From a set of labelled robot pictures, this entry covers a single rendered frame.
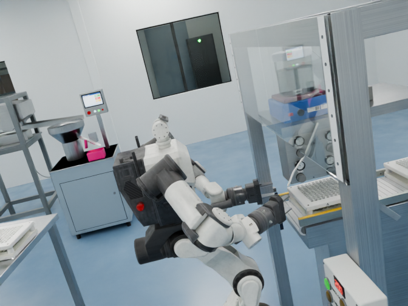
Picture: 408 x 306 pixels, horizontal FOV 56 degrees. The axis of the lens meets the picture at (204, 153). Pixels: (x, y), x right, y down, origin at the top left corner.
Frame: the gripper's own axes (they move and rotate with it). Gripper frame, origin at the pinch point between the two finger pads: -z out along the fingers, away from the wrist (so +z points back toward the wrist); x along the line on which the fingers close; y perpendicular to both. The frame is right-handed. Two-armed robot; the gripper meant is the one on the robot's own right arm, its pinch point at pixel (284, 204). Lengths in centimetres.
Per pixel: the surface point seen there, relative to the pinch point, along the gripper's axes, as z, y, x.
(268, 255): -67, -91, 94
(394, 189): -50, 20, 11
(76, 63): -126, -508, -76
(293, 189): -19.6, -11.5, 3.5
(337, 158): 39, 56, -41
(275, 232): -13.6, -22.4, 26.6
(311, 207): -8.9, 6.1, 3.9
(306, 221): -4.8, 6.2, 8.6
